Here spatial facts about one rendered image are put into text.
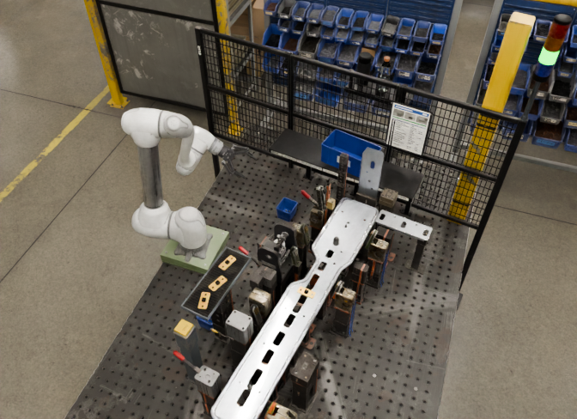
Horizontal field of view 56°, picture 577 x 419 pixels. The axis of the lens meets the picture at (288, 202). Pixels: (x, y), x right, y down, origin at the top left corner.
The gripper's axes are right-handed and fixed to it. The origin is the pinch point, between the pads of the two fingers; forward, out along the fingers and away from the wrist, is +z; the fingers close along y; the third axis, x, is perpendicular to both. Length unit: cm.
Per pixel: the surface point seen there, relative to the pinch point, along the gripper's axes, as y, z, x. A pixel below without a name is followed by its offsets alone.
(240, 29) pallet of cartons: 37, -49, 250
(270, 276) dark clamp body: -12, 25, -86
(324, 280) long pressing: -3, 50, -80
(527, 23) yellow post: 142, 55, -66
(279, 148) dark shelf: 19.3, 8.9, 3.6
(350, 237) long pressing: 15, 56, -56
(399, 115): 77, 48, -23
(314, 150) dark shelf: 30.3, 26.7, 1.1
